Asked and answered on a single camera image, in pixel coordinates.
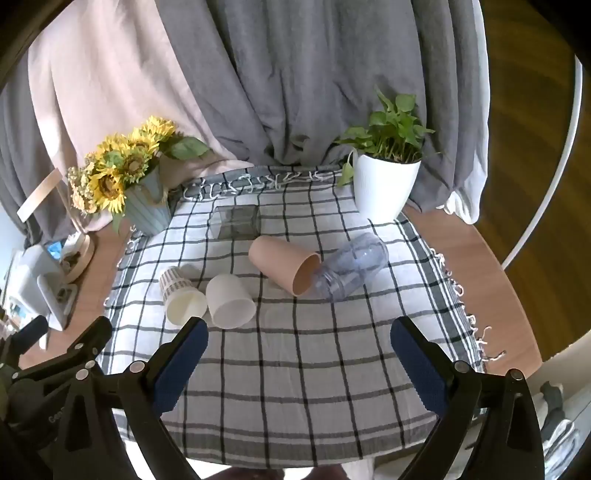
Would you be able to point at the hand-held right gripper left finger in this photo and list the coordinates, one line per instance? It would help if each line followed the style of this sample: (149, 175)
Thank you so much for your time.
(181, 364)

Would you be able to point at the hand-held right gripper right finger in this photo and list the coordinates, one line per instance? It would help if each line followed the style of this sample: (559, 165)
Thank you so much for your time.
(418, 369)

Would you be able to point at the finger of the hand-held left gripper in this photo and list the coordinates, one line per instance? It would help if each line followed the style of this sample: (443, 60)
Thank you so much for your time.
(94, 334)
(30, 332)

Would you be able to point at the striped white paper cup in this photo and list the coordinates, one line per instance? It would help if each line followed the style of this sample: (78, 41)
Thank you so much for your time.
(180, 300)

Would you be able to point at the clear plastic cup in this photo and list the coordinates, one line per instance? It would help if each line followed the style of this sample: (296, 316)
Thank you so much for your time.
(355, 263)

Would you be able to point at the tan paper cup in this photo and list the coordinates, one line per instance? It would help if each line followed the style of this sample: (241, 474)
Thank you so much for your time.
(277, 261)

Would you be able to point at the white plastic device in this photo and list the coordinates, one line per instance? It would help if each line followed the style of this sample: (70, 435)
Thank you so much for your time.
(46, 288)

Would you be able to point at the round wooden stand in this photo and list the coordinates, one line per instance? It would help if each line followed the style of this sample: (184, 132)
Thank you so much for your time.
(83, 256)

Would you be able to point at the grey checked tablecloth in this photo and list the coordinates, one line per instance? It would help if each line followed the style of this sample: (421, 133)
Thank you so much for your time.
(295, 369)

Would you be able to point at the blue-grey ribbed vase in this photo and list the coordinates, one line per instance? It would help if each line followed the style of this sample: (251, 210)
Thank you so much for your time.
(147, 210)

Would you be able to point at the grey and white cloth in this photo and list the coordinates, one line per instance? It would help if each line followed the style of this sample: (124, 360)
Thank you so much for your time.
(554, 415)

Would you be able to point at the clear square glass container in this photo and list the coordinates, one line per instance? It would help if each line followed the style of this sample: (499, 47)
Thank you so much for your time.
(238, 224)

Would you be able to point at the sunflower bouquet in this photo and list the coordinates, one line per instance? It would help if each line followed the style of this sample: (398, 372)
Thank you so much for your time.
(124, 161)

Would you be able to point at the green potted plant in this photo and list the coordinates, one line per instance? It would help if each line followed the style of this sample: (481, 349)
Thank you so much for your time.
(392, 131)

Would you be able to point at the white curved tube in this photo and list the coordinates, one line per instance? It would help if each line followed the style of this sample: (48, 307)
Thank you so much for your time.
(561, 152)

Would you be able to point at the pink curtain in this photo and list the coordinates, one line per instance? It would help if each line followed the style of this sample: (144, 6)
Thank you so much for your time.
(115, 69)

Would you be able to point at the grey curtain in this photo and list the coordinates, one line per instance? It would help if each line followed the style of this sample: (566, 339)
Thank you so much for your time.
(300, 69)

